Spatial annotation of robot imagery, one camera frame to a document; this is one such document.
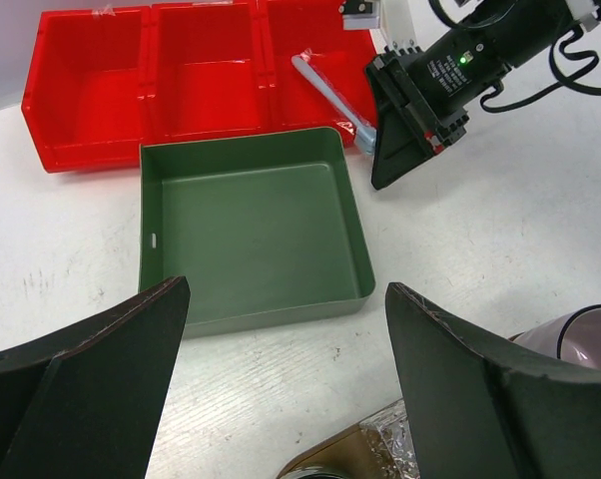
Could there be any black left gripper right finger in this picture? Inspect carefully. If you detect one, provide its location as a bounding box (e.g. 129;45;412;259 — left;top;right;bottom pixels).
384;282;601;478

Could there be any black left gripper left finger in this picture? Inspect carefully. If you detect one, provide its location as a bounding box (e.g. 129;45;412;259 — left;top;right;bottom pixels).
0;276;190;478

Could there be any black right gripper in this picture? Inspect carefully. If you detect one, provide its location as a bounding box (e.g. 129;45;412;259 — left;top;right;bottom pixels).
365;1;570;190

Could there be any green metal box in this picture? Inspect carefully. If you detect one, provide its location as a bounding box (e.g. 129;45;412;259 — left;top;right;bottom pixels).
139;128;375;337

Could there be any clear textured glass holder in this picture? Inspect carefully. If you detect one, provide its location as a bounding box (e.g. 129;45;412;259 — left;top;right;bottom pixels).
358;399;420;479

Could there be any lilac enamel mug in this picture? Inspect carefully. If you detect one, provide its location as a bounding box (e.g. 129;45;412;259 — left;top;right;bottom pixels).
511;304;601;370

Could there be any red plastic organizer bin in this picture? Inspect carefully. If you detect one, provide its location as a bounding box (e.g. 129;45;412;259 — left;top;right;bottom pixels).
21;1;376;173

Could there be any dark green mug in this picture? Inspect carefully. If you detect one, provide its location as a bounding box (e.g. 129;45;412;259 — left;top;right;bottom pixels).
281;465;353;479

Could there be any wooden oval tray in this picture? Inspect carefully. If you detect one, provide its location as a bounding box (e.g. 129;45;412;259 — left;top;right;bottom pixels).
279;420;380;478

